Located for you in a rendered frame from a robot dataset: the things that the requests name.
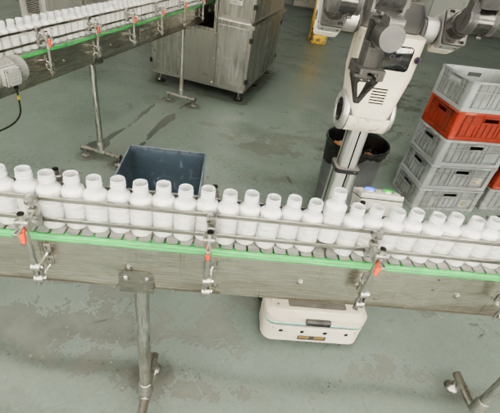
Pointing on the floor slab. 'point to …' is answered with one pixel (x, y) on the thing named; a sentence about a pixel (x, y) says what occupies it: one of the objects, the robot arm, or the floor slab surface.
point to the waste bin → (379, 150)
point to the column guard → (314, 34)
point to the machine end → (225, 46)
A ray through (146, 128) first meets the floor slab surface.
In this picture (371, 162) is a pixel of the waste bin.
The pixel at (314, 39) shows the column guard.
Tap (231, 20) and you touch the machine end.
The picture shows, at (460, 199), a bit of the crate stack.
